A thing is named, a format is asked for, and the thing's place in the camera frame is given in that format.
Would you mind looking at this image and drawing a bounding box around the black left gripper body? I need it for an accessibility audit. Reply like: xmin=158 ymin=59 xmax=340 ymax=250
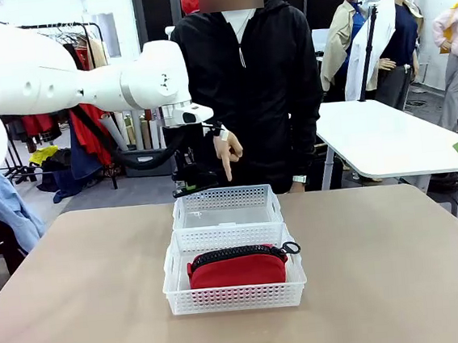
xmin=171 ymin=121 xmax=208 ymax=172

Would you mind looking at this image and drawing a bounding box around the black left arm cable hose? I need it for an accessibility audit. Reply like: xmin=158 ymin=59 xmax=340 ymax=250
xmin=67 ymin=95 xmax=194 ymax=178

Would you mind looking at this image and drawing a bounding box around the grey cardboard tube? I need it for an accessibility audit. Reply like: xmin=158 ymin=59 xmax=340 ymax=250
xmin=129 ymin=109 xmax=145 ymax=152

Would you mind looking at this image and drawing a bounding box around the light blue shirt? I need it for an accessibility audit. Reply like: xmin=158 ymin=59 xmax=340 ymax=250
xmin=0 ymin=167 xmax=49 ymax=256

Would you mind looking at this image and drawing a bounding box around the black bag under table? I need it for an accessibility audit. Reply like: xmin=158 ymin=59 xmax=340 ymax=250
xmin=423 ymin=170 xmax=458 ymax=204

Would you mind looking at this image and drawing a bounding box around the person's left forearm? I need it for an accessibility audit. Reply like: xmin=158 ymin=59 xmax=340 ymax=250
xmin=287 ymin=110 xmax=323 ymax=179

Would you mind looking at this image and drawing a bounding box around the beige garment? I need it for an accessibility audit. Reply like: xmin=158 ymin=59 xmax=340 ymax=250
xmin=86 ymin=35 xmax=111 ymax=71

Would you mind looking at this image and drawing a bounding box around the white coat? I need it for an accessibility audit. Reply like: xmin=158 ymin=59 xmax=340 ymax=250
xmin=335 ymin=0 xmax=405 ymax=102

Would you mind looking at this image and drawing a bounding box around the black metal clothes rack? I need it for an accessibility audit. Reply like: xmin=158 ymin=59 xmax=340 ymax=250
xmin=0 ymin=11 xmax=120 ymax=200

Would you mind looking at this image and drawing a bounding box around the mannequin in beige coat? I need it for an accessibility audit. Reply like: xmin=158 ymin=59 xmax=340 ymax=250
xmin=313 ymin=0 xmax=384 ymax=103

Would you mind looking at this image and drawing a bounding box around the dark crumpled garment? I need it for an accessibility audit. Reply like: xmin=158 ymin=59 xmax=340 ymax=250
xmin=33 ymin=148 xmax=77 ymax=195

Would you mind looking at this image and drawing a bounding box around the white hanging panel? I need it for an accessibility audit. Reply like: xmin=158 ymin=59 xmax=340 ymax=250
xmin=95 ymin=10 xmax=122 ymax=60

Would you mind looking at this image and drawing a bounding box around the red zipper pouch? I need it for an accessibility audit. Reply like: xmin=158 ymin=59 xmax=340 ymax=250
xmin=185 ymin=239 xmax=305 ymax=293

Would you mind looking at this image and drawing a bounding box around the yellow garment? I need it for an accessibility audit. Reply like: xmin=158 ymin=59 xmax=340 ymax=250
xmin=27 ymin=144 xmax=61 ymax=168

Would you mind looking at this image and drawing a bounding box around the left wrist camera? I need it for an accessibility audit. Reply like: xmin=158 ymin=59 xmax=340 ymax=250
xmin=171 ymin=102 xmax=215 ymax=127

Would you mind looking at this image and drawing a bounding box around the person in black jacket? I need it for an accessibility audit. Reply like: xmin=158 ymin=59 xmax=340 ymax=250
xmin=166 ymin=0 xmax=333 ymax=204

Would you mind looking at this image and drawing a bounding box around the blue denim garment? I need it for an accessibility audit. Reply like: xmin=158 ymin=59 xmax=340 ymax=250
xmin=44 ymin=123 xmax=107 ymax=205

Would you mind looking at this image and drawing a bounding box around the dark grey garment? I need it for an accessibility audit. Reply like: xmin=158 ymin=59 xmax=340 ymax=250
xmin=4 ymin=113 xmax=29 ymax=142

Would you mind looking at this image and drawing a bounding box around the mannequin in navy top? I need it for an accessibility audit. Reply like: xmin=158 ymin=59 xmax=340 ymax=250
xmin=366 ymin=0 xmax=431 ymax=114

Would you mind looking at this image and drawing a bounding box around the red jacket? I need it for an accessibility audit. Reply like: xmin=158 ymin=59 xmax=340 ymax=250
xmin=20 ymin=111 xmax=58 ymax=138

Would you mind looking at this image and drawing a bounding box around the red dress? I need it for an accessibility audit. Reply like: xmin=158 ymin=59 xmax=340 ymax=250
xmin=60 ymin=40 xmax=116 ymax=169

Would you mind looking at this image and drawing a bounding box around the person's right hand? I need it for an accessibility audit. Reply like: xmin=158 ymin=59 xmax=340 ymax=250
xmin=212 ymin=131 xmax=249 ymax=185

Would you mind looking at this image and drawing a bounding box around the white table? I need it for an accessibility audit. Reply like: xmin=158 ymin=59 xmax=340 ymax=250
xmin=313 ymin=89 xmax=458 ymax=191

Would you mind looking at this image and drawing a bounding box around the black tripod pole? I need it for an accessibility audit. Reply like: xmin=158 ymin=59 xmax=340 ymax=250
xmin=349 ymin=2 xmax=389 ymax=103

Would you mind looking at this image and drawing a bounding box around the white perforated plastic basket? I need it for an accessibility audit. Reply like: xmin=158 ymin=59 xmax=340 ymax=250
xmin=157 ymin=217 xmax=310 ymax=319
xmin=170 ymin=182 xmax=288 ymax=242

